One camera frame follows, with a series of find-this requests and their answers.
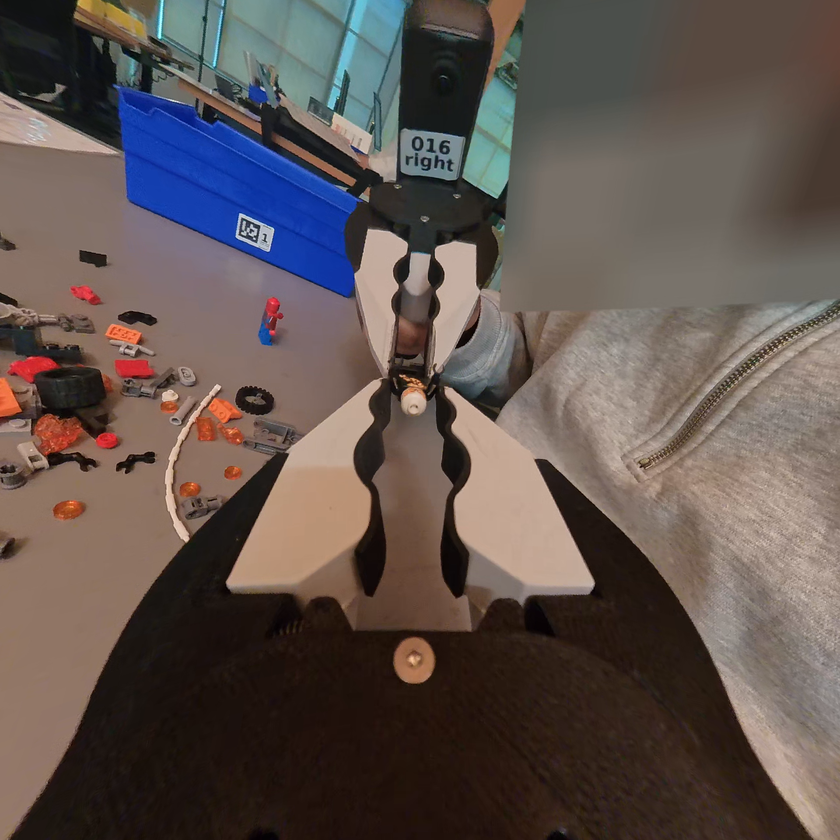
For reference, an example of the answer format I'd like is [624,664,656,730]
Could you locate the clear orange flame piece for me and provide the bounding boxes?
[32,413,84,456]

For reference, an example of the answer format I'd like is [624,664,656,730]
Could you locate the red curved panel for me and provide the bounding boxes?
[7,356,61,384]

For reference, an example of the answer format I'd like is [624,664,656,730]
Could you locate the large black tyre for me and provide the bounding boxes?
[33,365,108,413]

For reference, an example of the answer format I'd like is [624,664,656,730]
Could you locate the yellow boxes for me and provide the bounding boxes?
[74,0,151,39]

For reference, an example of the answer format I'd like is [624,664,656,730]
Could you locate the person's right hand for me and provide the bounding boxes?
[394,318,434,360]

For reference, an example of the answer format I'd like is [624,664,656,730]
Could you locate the person's right forearm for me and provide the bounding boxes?
[438,290,527,409]

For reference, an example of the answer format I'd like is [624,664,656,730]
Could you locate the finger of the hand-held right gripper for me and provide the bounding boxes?
[354,228,411,382]
[428,241,484,378]

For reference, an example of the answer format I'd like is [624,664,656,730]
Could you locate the grey linked technic pieces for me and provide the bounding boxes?
[0,304,97,336]

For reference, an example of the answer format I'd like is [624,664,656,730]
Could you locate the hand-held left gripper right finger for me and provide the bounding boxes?
[435,385,596,630]

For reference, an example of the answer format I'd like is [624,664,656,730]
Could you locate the blue plastic bin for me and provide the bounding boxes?
[115,85,370,300]

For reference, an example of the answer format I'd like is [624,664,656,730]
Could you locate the grey technic frame piece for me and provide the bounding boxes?
[252,417,304,447]

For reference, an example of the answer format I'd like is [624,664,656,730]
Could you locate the wooden beam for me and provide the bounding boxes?
[486,0,526,70]

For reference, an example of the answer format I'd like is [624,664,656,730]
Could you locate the black bag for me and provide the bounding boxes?
[259,98,385,198]

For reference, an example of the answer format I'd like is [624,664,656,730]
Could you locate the dark grey technic connector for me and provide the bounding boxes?
[121,367,176,400]

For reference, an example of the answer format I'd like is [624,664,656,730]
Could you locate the white ridged flexible hose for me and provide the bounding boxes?
[164,385,223,543]

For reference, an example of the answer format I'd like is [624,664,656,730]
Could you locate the wooden workbench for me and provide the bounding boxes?
[176,75,383,198]

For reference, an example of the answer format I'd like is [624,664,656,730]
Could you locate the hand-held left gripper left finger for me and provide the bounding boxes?
[226,378,392,630]

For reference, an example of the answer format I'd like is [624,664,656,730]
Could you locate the dark lego chassis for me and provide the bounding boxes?
[0,325,84,366]

